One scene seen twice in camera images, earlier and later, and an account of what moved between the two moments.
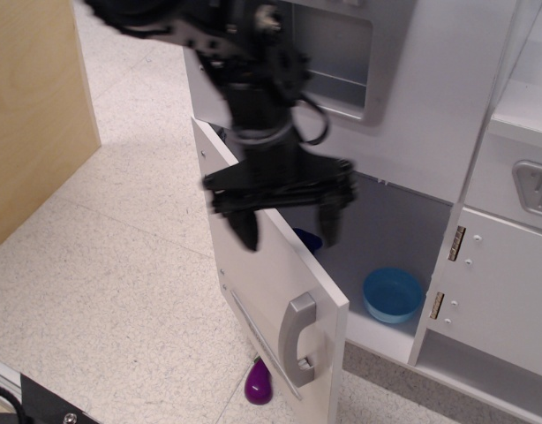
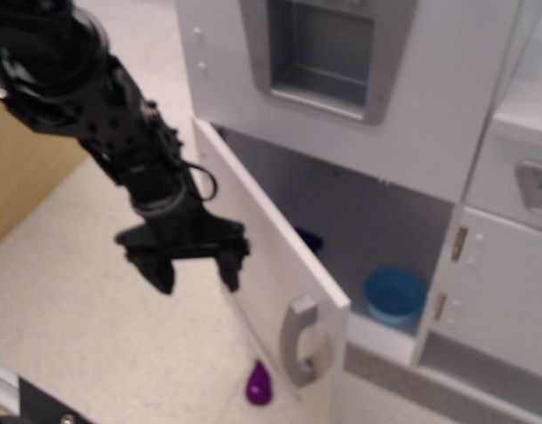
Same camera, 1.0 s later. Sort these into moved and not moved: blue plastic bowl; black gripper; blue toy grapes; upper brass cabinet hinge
Moved: black gripper
Not moved: blue toy grapes; blue plastic bowl; upper brass cabinet hinge
